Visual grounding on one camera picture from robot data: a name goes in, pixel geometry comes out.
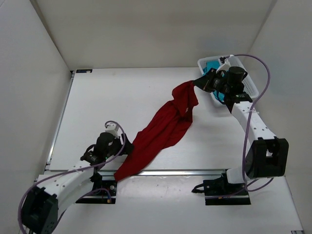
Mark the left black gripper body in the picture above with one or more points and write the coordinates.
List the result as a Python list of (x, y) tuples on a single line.
[(116, 145)]

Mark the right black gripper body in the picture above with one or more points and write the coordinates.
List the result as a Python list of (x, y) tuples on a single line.
[(217, 83)]

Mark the red t shirt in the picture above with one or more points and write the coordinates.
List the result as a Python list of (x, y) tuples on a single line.
[(168, 126)]

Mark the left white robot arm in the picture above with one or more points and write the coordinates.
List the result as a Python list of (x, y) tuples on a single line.
[(43, 205)]

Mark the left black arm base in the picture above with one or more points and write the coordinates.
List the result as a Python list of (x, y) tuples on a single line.
[(104, 190)]

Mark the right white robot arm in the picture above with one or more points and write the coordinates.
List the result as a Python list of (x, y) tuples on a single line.
[(267, 155)]

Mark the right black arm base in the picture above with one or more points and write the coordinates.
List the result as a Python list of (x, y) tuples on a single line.
[(220, 192)]

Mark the white plastic basket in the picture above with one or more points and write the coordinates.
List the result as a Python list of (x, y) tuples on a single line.
[(249, 86)]

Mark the blue t shirt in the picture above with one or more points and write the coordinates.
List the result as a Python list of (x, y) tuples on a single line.
[(214, 64)]

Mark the black table label sticker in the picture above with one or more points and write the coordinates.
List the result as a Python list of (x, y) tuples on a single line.
[(82, 71)]

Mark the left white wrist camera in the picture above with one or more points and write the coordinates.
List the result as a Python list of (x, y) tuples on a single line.
[(112, 128)]

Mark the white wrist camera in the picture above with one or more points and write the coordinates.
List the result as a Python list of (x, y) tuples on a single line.
[(112, 128), (224, 64)]

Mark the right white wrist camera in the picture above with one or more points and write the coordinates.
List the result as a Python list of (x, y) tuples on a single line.
[(224, 64)]

